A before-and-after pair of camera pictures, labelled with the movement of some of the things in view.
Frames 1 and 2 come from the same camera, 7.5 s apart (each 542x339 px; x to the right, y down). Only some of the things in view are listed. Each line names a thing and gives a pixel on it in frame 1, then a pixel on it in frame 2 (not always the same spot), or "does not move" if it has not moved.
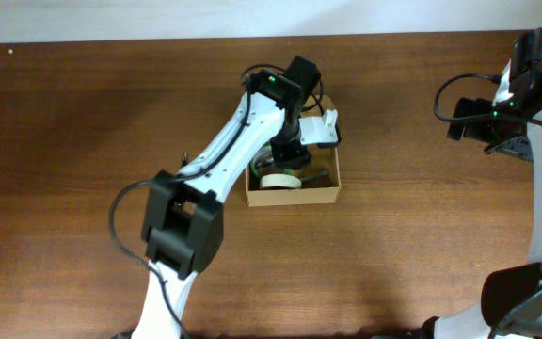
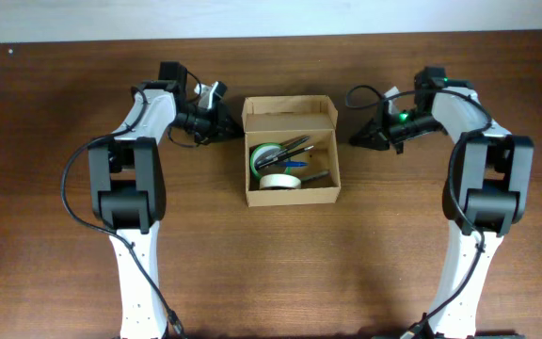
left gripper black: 291,156 -> 215,125
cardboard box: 323,188 does not move
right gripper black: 461,119 -> 383,133
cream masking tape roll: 280,180 does not move
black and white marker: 324,173 does not move
